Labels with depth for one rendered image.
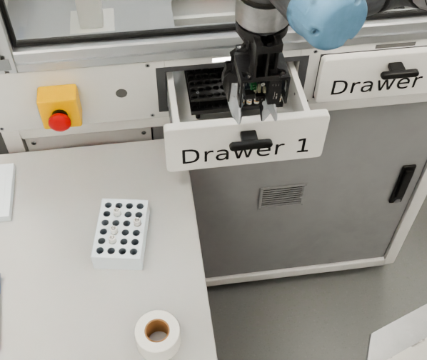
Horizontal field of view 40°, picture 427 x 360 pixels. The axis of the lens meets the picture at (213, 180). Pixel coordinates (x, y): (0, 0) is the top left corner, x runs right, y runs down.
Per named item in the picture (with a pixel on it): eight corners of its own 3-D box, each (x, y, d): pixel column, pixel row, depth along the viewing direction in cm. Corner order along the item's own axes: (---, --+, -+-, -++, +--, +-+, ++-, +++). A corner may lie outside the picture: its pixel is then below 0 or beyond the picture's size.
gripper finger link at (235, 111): (225, 143, 93) (237, 101, 86) (220, 116, 97) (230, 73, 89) (245, 143, 94) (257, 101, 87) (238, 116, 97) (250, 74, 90)
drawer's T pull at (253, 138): (273, 148, 100) (273, 142, 99) (229, 152, 99) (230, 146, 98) (268, 133, 102) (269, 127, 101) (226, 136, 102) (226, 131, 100)
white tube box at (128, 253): (142, 270, 100) (140, 258, 97) (93, 268, 101) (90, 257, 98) (149, 211, 108) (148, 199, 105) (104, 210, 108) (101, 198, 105)
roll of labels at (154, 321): (169, 369, 90) (168, 359, 87) (128, 353, 91) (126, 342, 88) (187, 329, 94) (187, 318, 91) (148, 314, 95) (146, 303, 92)
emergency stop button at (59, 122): (72, 133, 108) (68, 117, 104) (50, 134, 107) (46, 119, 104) (72, 121, 109) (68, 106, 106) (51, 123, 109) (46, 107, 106)
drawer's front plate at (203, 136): (320, 156, 110) (330, 115, 101) (167, 172, 107) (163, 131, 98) (318, 150, 111) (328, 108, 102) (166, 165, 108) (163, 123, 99)
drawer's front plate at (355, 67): (450, 91, 121) (469, 48, 113) (315, 103, 119) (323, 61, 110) (447, 85, 122) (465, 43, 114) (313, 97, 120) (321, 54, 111)
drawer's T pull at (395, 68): (418, 77, 112) (420, 71, 111) (380, 81, 111) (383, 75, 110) (411, 65, 114) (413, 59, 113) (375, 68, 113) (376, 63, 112)
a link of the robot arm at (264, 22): (231, -23, 77) (291, -27, 78) (230, 6, 81) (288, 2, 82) (241, 11, 73) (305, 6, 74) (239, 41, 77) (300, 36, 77)
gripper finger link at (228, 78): (218, 101, 92) (228, 58, 85) (217, 95, 93) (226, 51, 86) (247, 102, 93) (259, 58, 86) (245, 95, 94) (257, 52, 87)
